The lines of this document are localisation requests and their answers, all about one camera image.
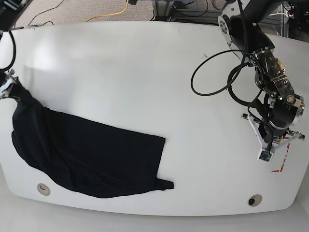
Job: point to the right table grommet hole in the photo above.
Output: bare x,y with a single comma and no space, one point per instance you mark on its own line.
255,200

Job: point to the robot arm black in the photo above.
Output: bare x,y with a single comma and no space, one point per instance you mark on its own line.
10,12
281,108

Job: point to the table grommet hole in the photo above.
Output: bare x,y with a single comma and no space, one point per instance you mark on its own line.
255,200
43,189

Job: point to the gripper body white-black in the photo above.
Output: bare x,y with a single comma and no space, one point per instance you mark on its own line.
271,139
9,82

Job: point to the red tape rectangle marking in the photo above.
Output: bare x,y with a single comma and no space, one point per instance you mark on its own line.
286,153

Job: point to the black t-shirt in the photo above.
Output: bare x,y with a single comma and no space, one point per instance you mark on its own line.
84,156

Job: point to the left table grommet hole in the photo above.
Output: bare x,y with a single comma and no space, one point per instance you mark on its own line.
43,189

